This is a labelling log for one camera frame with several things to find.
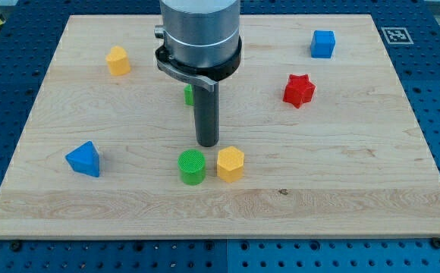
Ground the wooden board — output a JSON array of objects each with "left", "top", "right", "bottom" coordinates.
[{"left": 0, "top": 15, "right": 440, "bottom": 240}]

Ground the blue triangle block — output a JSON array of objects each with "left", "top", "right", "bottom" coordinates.
[{"left": 65, "top": 141, "right": 100, "bottom": 177}]

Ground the blue cube block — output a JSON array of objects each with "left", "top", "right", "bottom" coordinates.
[{"left": 310, "top": 30, "right": 335, "bottom": 58}]

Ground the yellow heart block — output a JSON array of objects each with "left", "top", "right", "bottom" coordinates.
[{"left": 105, "top": 45, "right": 131, "bottom": 76}]

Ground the fiducial marker tag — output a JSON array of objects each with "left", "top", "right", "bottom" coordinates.
[{"left": 381, "top": 27, "right": 413, "bottom": 45}]

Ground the green block behind rod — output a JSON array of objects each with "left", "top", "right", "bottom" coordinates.
[{"left": 184, "top": 84, "right": 194, "bottom": 106}]

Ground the green cylinder block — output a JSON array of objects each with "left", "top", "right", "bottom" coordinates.
[{"left": 178, "top": 149, "right": 206, "bottom": 186}]

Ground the yellow hexagon block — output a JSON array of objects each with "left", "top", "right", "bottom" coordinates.
[{"left": 216, "top": 146, "right": 244, "bottom": 183}]

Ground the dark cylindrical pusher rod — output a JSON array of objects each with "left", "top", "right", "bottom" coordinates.
[{"left": 192, "top": 86, "right": 219, "bottom": 147}]

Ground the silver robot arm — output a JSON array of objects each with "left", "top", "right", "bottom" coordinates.
[{"left": 154, "top": 0, "right": 242, "bottom": 147}]

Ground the red star block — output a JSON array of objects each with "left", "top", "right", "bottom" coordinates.
[{"left": 283, "top": 74, "right": 316, "bottom": 108}]

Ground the black tool mounting bracket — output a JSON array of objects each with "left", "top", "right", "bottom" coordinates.
[{"left": 155, "top": 39, "right": 242, "bottom": 92}]

